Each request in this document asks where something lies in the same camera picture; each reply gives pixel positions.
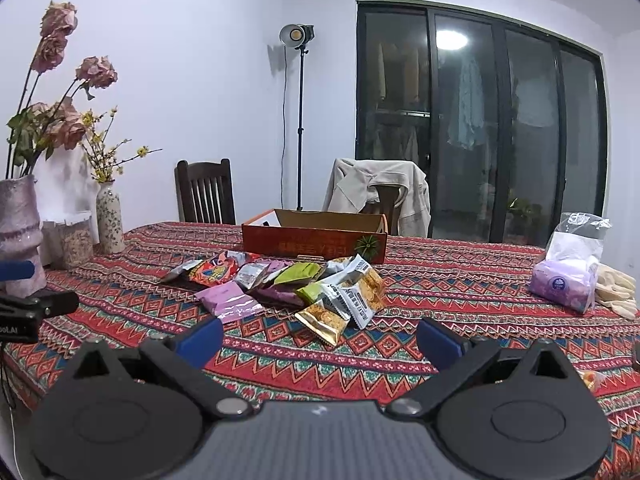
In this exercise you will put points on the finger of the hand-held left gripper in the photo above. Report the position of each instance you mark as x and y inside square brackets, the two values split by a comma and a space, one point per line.
[45, 305]
[15, 270]

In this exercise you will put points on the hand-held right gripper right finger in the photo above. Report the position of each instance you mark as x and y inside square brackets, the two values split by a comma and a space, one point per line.
[437, 342]

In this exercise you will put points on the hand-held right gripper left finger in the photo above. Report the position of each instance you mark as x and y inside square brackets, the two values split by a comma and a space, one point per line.
[200, 342]

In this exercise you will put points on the grey snack packet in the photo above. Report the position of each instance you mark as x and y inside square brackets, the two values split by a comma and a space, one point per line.
[250, 275]

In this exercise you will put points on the pile of assorted packets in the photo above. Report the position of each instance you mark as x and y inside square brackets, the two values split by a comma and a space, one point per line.
[360, 300]

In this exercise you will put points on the orange cardboard box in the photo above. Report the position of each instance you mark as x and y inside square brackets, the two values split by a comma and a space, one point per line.
[300, 247]

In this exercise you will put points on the grey textured vase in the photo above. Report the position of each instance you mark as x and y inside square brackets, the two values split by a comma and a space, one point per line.
[20, 225]

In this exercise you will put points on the red patterned tablecloth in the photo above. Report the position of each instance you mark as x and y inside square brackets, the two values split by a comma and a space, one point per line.
[450, 290]

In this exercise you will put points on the glass jar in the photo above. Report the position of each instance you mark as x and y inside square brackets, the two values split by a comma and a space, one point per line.
[75, 245]

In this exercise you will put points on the white translucent wrapping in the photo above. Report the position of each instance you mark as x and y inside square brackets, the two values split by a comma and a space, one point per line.
[65, 185]

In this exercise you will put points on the floral ceramic vase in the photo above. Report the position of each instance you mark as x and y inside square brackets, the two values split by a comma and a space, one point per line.
[110, 220]

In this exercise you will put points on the yellow flower branch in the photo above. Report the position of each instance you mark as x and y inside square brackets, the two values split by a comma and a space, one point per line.
[103, 172]

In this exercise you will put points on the purple tissue pack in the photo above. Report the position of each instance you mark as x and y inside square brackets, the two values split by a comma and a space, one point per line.
[560, 282]

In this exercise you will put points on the wooden chair with jacket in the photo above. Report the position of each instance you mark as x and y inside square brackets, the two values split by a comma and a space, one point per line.
[387, 205]

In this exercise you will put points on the dark wooden chair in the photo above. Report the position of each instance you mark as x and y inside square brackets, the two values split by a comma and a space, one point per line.
[205, 195]

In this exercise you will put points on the potted plant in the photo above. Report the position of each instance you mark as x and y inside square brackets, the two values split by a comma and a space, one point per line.
[522, 210]

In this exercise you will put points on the orange candy wrapper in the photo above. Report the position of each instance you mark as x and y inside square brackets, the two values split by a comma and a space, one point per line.
[593, 381]

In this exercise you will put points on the clear plastic bag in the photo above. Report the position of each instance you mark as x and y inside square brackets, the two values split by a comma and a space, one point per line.
[575, 240]

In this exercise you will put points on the beige jacket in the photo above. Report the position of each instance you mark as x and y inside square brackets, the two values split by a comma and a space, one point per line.
[395, 175]

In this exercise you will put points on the beige gloves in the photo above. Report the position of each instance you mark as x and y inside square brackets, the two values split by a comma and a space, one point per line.
[615, 290]

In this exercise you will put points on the small dark object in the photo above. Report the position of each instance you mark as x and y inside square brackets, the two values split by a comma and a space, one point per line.
[636, 355]

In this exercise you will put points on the hanging light blue garment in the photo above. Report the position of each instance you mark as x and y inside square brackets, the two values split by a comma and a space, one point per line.
[467, 105]

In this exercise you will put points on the black sliding glass door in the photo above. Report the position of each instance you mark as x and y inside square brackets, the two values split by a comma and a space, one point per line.
[500, 110]

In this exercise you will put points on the black tripod stand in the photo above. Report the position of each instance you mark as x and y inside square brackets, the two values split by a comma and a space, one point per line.
[300, 110]

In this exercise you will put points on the dried pink flower bouquet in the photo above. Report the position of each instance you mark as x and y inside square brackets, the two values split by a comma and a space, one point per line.
[57, 17]

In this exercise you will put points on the hanging white garment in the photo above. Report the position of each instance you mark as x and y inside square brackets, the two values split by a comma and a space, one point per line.
[535, 100]

